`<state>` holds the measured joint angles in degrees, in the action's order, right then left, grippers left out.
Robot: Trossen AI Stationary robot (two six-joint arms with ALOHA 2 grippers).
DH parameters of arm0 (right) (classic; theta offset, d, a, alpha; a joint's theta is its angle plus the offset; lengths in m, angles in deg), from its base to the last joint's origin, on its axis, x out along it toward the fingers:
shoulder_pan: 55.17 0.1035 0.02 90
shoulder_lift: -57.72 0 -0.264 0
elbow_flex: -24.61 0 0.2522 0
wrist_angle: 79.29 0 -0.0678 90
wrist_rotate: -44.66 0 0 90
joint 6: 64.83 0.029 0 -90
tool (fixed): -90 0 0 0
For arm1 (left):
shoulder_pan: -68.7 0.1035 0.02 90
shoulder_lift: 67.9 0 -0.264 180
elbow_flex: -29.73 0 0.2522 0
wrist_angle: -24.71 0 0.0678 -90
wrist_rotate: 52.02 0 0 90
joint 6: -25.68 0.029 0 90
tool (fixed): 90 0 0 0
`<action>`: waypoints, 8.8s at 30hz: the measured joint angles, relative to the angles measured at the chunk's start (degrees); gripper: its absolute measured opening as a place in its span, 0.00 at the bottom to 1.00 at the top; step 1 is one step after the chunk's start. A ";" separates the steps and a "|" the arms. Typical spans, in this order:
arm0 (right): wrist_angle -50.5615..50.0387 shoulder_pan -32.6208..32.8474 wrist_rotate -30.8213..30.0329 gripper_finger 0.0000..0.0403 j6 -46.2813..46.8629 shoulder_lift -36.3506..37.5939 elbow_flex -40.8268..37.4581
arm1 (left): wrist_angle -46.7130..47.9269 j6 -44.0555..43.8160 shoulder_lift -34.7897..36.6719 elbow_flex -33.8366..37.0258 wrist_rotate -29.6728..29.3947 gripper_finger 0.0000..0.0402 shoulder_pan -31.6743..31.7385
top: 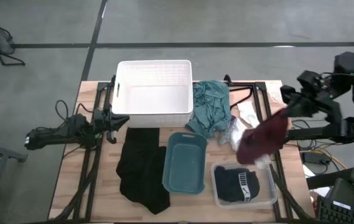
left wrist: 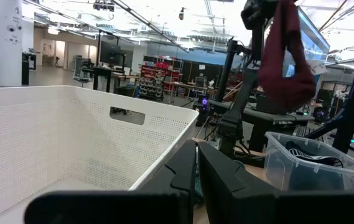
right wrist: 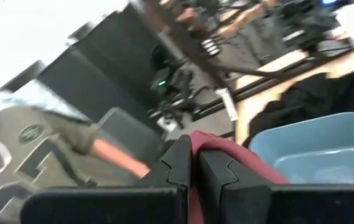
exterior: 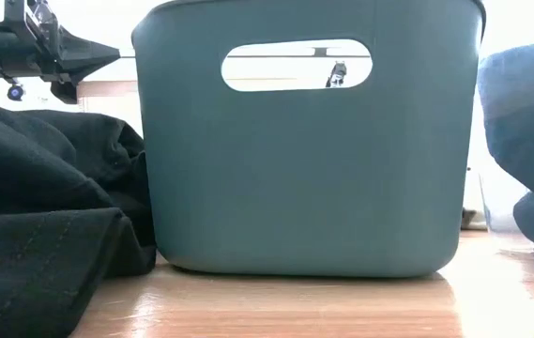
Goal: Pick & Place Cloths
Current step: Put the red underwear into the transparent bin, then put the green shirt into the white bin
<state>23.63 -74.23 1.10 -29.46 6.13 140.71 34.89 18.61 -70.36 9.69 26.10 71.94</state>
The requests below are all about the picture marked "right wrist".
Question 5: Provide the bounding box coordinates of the person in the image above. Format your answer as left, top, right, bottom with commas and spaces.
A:
0, 79, 151, 180

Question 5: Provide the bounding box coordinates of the teal plastic bin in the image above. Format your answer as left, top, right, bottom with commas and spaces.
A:
248, 111, 354, 186

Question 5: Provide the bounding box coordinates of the black aluminium table frame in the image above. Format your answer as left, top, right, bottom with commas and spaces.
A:
192, 46, 354, 122

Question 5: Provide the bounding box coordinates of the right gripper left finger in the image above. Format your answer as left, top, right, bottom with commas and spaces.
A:
20, 134, 193, 224

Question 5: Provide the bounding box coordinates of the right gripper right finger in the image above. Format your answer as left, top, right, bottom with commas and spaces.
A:
198, 149, 354, 224

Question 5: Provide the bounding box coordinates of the large black cloth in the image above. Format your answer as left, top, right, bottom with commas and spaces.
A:
245, 70, 354, 147

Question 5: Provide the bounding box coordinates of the maroon cloth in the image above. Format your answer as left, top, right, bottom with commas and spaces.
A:
189, 130, 289, 224

